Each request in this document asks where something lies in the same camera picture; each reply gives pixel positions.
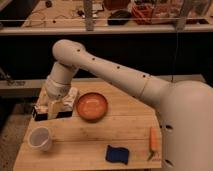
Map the orange crate on bench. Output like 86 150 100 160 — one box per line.
131 5 152 25

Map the black whiteboard eraser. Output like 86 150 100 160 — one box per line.
32 106 73 121

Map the blue sponge cloth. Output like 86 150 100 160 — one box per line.
105 145 130 165

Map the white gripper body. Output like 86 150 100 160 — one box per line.
39 95 74 120

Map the orange carrot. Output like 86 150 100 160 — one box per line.
148 127 158 161

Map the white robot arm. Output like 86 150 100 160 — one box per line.
45 39 213 171

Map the white ceramic cup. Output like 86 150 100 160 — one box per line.
28 127 52 151

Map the black bag on bench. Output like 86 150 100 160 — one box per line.
107 10 132 25

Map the wooden table board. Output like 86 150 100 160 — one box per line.
13 81 161 171

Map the grey metal rail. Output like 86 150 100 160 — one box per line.
0 74 206 98

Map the grey metal post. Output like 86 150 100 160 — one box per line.
83 0 94 31

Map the orange ceramic bowl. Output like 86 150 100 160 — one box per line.
76 92 108 122

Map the white tube bottle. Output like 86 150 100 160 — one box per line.
68 87 79 110

